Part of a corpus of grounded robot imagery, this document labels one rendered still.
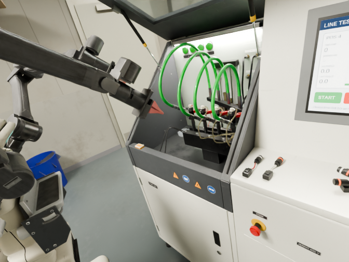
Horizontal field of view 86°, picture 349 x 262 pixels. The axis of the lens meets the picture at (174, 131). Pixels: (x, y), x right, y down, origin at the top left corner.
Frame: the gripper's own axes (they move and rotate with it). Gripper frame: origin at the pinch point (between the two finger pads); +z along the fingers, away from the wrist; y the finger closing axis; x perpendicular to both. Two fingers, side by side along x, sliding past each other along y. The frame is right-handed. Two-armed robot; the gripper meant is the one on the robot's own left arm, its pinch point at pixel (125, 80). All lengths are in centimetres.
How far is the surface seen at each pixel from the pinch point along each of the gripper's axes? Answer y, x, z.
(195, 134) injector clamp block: -4.5, 9.0, 42.9
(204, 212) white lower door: -18, 44, 54
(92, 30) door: 194, -102, -30
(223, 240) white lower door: -23, 53, 65
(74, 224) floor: 129, 120, 33
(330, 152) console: -59, 6, 58
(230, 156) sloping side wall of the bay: -36, 17, 40
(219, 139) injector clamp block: -19, 9, 47
